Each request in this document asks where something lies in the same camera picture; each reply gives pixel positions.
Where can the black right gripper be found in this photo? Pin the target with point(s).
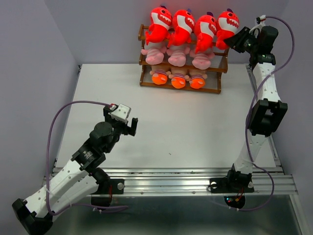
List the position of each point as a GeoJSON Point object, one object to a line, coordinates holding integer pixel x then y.
{"type": "Point", "coordinates": [234, 41]}

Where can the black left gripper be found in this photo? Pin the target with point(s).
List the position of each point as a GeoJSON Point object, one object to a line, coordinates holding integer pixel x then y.
{"type": "Point", "coordinates": [127, 129]}

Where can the red shark plush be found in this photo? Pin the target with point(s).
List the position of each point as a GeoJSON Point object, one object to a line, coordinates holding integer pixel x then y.
{"type": "Point", "coordinates": [183, 24]}
{"type": "Point", "coordinates": [227, 26]}
{"type": "Point", "coordinates": [161, 21]}
{"type": "Point", "coordinates": [205, 29]}

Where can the pink pig plush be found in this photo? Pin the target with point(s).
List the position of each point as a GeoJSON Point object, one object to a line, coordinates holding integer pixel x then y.
{"type": "Point", "coordinates": [202, 60]}
{"type": "Point", "coordinates": [177, 54]}
{"type": "Point", "coordinates": [154, 52]}

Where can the boy doll from corner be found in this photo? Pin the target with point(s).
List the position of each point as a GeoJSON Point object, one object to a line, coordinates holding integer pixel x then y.
{"type": "Point", "coordinates": [197, 78]}

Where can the boy doll black hair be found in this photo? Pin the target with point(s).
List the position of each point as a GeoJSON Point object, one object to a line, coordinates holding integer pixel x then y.
{"type": "Point", "coordinates": [160, 74]}

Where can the boy doll face up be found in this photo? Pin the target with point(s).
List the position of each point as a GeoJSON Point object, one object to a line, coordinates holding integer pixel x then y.
{"type": "Point", "coordinates": [179, 76]}

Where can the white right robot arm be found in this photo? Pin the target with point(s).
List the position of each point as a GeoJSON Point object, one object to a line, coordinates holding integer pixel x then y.
{"type": "Point", "coordinates": [266, 111]}

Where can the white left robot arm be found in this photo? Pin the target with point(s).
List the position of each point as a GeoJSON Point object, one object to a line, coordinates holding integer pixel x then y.
{"type": "Point", "coordinates": [80, 177]}

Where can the wooden three-tier shelf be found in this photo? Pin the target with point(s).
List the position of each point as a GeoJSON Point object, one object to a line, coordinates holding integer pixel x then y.
{"type": "Point", "coordinates": [213, 84]}

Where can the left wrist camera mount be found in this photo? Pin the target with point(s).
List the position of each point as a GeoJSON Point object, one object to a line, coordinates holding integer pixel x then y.
{"type": "Point", "coordinates": [120, 112]}

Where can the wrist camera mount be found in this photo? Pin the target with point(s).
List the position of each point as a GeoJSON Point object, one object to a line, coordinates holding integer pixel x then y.
{"type": "Point", "coordinates": [259, 24]}
{"type": "Point", "coordinates": [120, 112]}

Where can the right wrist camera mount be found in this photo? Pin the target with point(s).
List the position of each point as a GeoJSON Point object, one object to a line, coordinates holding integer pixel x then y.
{"type": "Point", "coordinates": [259, 24]}

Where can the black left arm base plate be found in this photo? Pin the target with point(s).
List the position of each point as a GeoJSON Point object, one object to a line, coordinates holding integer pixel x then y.
{"type": "Point", "coordinates": [112, 187]}

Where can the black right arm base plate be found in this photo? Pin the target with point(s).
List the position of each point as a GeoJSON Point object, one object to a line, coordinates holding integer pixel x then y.
{"type": "Point", "coordinates": [222, 185]}

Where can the aluminium rail frame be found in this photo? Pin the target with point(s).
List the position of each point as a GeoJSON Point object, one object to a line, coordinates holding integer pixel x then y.
{"type": "Point", "coordinates": [183, 140]}

